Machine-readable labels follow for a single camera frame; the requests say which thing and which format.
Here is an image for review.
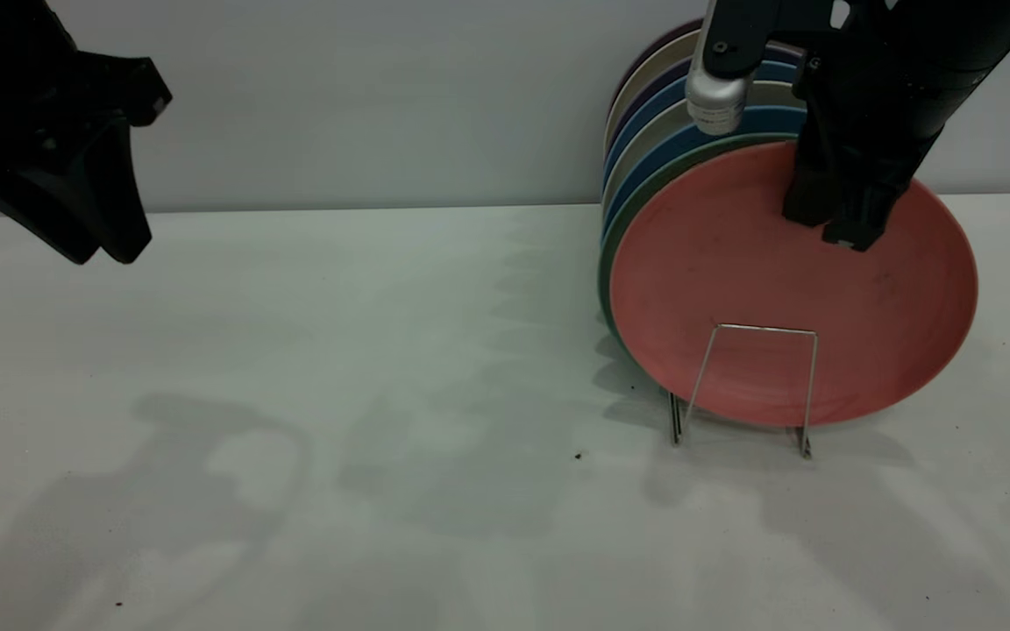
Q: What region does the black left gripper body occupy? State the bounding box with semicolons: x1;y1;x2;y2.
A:
0;0;173;176

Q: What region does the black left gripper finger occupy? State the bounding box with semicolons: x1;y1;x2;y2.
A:
75;123;153;264
0;162;103;266

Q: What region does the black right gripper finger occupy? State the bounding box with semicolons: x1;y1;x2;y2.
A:
823;175;914;252
781;131;857;227

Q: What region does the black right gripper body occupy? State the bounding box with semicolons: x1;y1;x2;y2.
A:
799;9;953;181

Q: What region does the pink round plate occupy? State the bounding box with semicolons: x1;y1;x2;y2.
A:
608;140;979;429

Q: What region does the blue round plate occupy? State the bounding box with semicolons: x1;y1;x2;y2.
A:
603;60;802;187
601;105;808;238

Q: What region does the grey beige round plate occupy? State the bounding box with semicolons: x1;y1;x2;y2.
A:
601;81;808;211
606;31;703;134

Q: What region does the dark purple round plate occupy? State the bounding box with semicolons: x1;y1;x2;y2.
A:
617;19;704;93
606;39;808;152

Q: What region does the teal green round plate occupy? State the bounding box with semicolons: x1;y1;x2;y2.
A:
597;131;800;351

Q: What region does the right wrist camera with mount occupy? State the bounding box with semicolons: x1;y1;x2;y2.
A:
685;0;852;137

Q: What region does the silver wire plate rack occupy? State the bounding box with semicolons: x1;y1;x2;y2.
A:
668;323;820;459

